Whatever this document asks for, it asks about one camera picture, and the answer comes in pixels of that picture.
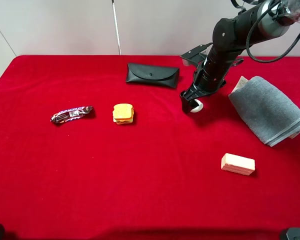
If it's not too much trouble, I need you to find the white duck figurine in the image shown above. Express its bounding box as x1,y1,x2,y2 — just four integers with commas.
190,99,204,113

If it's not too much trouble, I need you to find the toy sandwich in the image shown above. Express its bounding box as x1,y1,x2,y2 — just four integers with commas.
112,103,134,125

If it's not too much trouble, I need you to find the chocolate bar wrapper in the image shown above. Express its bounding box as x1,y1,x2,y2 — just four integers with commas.
50,105,94,125

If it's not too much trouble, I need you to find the beige wooden block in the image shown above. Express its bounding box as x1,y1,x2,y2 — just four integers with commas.
221,153,256,176

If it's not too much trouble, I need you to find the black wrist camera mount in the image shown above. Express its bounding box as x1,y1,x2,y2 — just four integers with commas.
180,42,213,67

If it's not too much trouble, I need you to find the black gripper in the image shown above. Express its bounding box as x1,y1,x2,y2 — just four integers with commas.
179,47,237,113

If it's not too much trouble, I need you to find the white pole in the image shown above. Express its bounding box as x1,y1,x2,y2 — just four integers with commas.
111,0,122,56

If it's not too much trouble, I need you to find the grey folded towel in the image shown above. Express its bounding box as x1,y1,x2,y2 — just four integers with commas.
228,76,300,147

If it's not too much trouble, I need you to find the black glasses case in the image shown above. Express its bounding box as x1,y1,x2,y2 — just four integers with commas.
125,62,180,88

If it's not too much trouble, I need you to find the red table cloth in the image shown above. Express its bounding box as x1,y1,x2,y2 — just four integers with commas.
0,55,300,240

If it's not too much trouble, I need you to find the black braided cable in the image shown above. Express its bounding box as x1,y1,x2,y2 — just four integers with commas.
244,14,300,63

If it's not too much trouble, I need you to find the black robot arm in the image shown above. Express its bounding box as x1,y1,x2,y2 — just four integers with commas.
180,0,300,114

